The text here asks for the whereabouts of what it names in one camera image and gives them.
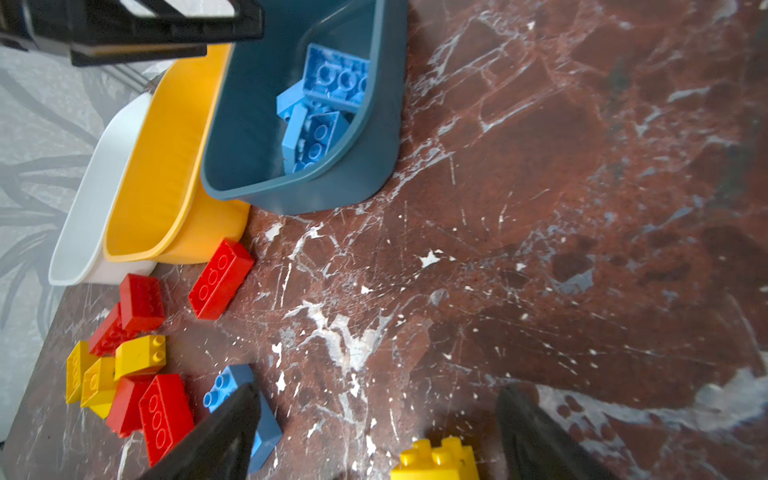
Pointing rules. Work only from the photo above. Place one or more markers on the yellow plastic container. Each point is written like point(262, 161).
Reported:
point(162, 211)

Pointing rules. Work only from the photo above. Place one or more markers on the teal plastic container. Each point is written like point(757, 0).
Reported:
point(243, 160)

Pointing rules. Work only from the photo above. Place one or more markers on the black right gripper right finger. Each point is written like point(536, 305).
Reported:
point(536, 447)

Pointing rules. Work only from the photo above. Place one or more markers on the yellow lego brick cluster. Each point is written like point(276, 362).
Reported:
point(78, 362)
point(140, 356)
point(99, 387)

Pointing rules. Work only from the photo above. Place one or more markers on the yellow lego brick cluster upper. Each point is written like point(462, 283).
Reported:
point(140, 356)

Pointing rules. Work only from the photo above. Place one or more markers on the yellow lego brick cluster middle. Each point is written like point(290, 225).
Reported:
point(99, 387)

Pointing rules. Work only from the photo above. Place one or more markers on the red lego brick upper left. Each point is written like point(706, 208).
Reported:
point(142, 308)

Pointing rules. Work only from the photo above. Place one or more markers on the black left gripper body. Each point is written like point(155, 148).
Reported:
point(43, 27)

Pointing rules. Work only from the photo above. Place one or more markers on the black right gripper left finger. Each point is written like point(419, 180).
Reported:
point(199, 456)

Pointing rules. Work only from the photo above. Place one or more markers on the blue lego brick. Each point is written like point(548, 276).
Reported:
point(241, 409)
point(335, 78)
point(291, 108)
point(320, 133)

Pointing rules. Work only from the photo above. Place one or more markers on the red lego brick near yellow container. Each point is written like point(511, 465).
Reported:
point(221, 278)

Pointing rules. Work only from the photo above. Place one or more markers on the red long lego brick centre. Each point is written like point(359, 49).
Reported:
point(166, 416)

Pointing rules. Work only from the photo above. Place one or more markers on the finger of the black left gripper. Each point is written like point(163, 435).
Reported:
point(107, 32)

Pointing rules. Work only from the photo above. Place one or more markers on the yellow lego brick centre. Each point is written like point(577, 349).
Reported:
point(451, 460)

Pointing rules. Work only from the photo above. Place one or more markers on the red lego brick long left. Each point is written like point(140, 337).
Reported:
point(110, 334)

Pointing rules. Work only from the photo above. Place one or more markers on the small red lego brick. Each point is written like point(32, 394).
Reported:
point(124, 416)

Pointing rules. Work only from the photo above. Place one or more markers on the yellow lego brick cluster lower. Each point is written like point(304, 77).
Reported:
point(78, 362)

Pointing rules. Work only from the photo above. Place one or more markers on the white plastic container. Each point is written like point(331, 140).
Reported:
point(78, 256)

